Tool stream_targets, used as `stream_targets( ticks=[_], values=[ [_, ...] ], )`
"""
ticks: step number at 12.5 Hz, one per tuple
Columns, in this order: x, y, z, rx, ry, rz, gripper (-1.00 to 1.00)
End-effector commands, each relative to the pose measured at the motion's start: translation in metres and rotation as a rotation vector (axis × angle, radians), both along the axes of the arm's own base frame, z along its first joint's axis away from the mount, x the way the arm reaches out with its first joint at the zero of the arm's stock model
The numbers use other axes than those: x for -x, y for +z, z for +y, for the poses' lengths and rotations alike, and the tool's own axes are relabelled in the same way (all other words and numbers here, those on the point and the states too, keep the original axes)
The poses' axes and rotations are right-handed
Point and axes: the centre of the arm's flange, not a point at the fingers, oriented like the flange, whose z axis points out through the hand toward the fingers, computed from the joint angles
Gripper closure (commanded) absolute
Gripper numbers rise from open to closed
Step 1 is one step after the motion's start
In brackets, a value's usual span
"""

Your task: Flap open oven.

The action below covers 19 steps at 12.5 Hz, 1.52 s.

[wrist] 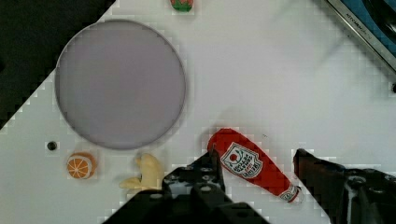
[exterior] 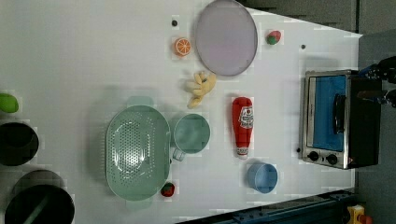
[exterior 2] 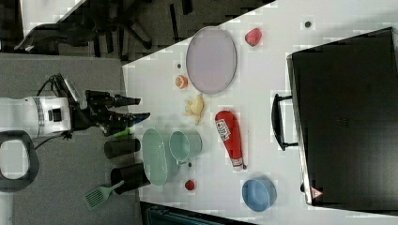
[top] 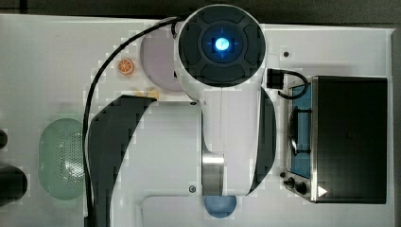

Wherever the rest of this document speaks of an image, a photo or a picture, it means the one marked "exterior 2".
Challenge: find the yellow peeled banana toy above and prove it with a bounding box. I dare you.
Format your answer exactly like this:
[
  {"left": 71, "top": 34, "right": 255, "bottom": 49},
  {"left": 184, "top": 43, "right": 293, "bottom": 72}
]
[{"left": 183, "top": 94, "right": 204, "bottom": 125}]

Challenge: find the green marker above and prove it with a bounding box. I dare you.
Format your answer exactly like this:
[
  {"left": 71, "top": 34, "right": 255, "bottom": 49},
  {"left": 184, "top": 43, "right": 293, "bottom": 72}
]
[{"left": 113, "top": 128, "right": 130, "bottom": 138}]

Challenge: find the orange half toy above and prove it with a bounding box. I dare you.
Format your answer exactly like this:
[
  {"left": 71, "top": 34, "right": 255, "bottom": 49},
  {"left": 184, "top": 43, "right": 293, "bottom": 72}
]
[{"left": 176, "top": 75, "right": 188, "bottom": 89}]

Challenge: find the dark teal bin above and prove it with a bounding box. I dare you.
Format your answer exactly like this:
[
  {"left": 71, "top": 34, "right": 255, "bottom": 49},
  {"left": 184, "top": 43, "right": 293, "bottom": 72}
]
[{"left": 140, "top": 202, "right": 253, "bottom": 225}]

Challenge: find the red strawberry toy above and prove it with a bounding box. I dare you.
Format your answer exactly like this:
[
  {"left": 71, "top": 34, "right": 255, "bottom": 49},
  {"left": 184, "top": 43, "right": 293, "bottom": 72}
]
[{"left": 245, "top": 28, "right": 262, "bottom": 47}]

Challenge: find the black cylinder holder lower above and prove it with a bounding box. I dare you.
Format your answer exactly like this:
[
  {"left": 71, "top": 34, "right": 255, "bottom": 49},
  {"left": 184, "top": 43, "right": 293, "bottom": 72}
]
[{"left": 111, "top": 163, "right": 150, "bottom": 195}]

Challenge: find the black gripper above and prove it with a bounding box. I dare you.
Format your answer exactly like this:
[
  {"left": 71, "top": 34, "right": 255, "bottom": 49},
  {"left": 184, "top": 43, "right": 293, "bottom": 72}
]
[{"left": 71, "top": 90, "right": 150, "bottom": 137}]

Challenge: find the black cylinder holder upper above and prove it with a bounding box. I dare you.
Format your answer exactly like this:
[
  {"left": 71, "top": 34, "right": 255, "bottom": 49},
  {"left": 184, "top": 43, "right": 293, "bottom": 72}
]
[{"left": 104, "top": 139, "right": 141, "bottom": 159}]

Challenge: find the black office chair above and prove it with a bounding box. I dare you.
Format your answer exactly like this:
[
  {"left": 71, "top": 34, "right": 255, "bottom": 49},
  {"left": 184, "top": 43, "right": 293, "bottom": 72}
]
[{"left": 14, "top": 0, "right": 152, "bottom": 57}]

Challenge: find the black cylinder holder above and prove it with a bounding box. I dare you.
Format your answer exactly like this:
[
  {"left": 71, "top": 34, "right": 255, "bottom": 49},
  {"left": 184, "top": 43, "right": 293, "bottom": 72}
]
[
  {"left": 111, "top": 163, "right": 150, "bottom": 195},
  {"left": 104, "top": 139, "right": 141, "bottom": 159}
]

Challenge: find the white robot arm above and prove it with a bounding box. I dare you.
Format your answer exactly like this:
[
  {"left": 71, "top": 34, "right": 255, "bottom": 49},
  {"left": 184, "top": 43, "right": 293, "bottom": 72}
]
[{"left": 1, "top": 91, "right": 150, "bottom": 192}]

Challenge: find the red ketchup bottle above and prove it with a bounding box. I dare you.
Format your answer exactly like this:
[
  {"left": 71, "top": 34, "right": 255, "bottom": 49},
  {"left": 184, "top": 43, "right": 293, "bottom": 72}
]
[{"left": 215, "top": 111, "right": 243, "bottom": 172}]

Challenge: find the lavender oval plate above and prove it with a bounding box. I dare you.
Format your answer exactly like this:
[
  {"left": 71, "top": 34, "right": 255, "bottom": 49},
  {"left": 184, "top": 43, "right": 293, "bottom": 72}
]
[{"left": 186, "top": 26, "right": 237, "bottom": 95}]

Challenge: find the light green dish rack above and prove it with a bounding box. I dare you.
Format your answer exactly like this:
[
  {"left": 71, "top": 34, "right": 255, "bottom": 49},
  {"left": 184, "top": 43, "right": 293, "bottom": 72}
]
[{"left": 142, "top": 128, "right": 179, "bottom": 187}]

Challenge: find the blue bowl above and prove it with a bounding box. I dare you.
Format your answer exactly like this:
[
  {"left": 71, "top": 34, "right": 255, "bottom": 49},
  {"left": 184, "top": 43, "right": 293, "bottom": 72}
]
[{"left": 241, "top": 176, "right": 277, "bottom": 212}]

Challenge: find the green spatula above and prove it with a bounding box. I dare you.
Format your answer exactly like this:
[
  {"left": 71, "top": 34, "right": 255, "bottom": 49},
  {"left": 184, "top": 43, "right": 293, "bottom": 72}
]
[{"left": 83, "top": 181, "right": 124, "bottom": 211}]

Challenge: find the small red tomato toy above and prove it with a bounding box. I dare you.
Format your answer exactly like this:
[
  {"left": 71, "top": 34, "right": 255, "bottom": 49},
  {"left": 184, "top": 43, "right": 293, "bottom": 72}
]
[{"left": 185, "top": 180, "right": 195, "bottom": 191}]

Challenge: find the light green cup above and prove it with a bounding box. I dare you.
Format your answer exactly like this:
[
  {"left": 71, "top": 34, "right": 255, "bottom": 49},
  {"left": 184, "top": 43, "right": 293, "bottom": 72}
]
[{"left": 169, "top": 129, "right": 203, "bottom": 165}]

